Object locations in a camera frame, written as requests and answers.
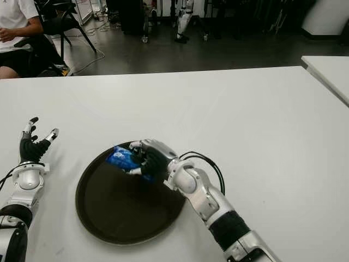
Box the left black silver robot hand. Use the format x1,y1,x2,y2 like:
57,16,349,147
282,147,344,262
19,117,60,164

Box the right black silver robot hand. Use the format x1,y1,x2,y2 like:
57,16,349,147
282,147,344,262
125,138,179,177

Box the blue Oreo cookie packet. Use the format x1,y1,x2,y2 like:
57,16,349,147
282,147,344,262
105,145,156,183

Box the round dark brown tray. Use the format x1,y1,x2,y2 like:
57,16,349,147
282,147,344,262
75,140,188,245

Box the black office chair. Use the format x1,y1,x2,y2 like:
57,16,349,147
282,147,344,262
13,34,72,78

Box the black wheeled robot gantry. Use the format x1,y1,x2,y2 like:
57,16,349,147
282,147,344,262
140,0,211,44

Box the black folding chair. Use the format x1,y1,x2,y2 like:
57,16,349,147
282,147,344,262
35,0,98,59

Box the seated person in white shirt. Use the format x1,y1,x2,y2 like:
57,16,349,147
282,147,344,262
0,0,44,79

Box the white humanoid robot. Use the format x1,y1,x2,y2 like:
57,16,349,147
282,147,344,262
174,0,196,44

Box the black cabinet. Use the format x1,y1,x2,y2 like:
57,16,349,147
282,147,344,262
119,0,145,35

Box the white display board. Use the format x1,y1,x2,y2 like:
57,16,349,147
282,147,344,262
75,0,105,26

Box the black folded chair stack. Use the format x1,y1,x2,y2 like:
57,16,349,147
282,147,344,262
267,4,290,35

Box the white side table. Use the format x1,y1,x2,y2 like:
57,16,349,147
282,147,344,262
300,55,349,107

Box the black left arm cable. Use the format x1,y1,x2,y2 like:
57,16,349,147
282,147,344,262
0,163,20,192

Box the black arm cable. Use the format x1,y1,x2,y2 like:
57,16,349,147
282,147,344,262
0,163,20,192
178,152,226,195

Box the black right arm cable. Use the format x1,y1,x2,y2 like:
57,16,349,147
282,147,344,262
178,152,226,195

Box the white floor cable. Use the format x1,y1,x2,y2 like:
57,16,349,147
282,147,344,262
70,26,106,76

